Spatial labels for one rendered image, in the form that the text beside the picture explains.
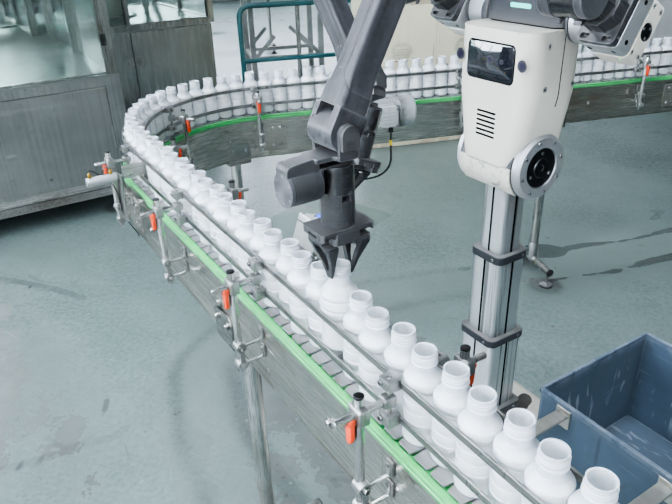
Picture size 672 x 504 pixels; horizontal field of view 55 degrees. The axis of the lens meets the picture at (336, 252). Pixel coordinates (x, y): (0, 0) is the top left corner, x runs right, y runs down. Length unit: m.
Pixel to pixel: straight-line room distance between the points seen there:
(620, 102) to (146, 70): 4.29
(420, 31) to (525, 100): 3.85
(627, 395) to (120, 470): 1.72
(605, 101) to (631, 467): 2.39
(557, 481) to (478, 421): 0.12
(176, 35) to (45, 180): 2.52
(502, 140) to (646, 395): 0.63
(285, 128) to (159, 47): 3.72
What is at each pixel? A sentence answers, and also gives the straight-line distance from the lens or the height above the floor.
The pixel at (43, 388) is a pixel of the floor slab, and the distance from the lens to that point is 3.03.
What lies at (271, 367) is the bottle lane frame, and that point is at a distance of 1.39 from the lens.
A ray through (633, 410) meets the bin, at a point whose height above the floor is 0.75.
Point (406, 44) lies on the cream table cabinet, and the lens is 5.28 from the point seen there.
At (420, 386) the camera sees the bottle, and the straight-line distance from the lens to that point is 0.96.
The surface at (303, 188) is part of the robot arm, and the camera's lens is 0.97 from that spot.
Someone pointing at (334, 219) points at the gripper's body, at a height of 1.29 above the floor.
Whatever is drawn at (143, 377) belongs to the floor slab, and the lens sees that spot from 2.92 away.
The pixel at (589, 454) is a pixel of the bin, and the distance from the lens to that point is 1.26.
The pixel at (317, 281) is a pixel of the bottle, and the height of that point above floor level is 1.14.
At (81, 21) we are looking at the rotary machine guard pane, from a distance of 4.26.
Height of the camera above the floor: 1.73
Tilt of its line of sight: 28 degrees down
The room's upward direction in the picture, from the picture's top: 2 degrees counter-clockwise
